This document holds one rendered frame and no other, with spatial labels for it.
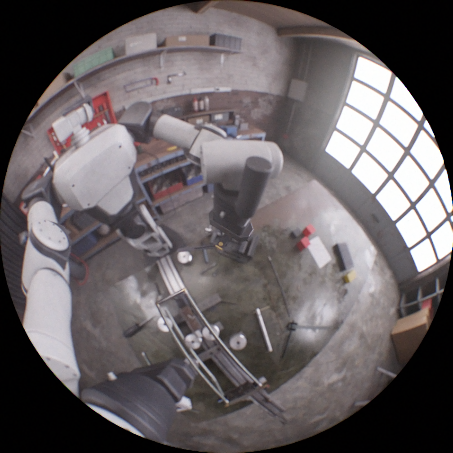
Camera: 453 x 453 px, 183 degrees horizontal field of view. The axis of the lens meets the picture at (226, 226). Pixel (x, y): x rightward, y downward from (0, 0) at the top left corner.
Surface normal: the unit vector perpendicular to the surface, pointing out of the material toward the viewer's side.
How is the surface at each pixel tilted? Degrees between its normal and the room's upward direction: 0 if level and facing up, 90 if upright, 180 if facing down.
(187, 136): 61
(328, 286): 0
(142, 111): 37
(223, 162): 56
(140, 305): 0
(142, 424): 45
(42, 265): 66
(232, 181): 92
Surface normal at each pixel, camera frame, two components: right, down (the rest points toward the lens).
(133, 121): 0.32, 0.04
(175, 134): 0.08, 0.49
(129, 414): 0.42, -0.86
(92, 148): 0.64, -0.02
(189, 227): 0.05, -0.52
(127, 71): 0.54, 0.73
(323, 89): -0.84, 0.44
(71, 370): 0.76, 0.27
